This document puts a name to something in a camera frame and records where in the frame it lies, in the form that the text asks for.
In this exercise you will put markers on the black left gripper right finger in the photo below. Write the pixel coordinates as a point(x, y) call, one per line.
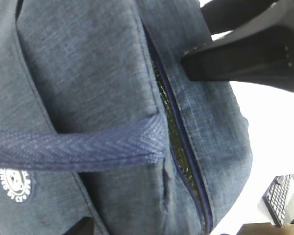
point(266, 58)

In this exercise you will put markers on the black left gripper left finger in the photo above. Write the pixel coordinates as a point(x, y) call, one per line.
point(248, 17)

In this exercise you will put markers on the dark blue lunch bag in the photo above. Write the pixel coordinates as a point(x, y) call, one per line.
point(101, 130)

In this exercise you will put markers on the black keyboard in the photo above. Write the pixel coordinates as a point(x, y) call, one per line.
point(277, 196)

